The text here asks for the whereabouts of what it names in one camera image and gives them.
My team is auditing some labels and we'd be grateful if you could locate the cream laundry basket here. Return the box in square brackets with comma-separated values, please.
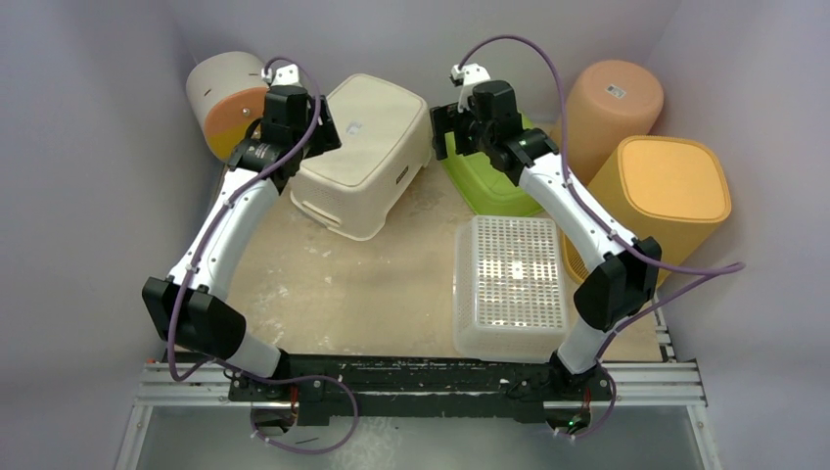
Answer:
[290, 73, 433, 241]

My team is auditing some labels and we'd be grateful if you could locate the green plastic tub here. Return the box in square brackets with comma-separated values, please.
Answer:
[441, 132, 542, 217]

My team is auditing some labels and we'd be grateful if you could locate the orange plastic bucket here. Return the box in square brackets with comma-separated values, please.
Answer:
[566, 60, 665, 184]

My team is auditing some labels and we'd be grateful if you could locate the white perforated plastic basket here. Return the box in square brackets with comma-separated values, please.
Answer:
[452, 215, 570, 363]

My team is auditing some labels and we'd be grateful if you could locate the yellow slatted plastic basket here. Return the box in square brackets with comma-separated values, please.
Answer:
[567, 135, 732, 267]

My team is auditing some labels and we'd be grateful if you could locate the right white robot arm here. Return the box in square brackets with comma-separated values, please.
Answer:
[431, 78, 662, 399]

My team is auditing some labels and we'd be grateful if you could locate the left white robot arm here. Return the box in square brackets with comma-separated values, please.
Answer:
[142, 85, 341, 400]

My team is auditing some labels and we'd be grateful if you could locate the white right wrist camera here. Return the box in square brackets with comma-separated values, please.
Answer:
[449, 64, 491, 113]

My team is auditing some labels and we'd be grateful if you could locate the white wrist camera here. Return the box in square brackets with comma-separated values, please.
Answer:
[449, 64, 491, 113]
[260, 64, 302, 87]

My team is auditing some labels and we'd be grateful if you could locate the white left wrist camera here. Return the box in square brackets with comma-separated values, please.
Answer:
[260, 64, 302, 87]

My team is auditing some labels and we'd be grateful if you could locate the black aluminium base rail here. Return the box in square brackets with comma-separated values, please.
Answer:
[132, 350, 708, 430]

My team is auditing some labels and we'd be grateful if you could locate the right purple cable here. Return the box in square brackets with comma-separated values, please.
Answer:
[456, 33, 746, 443]

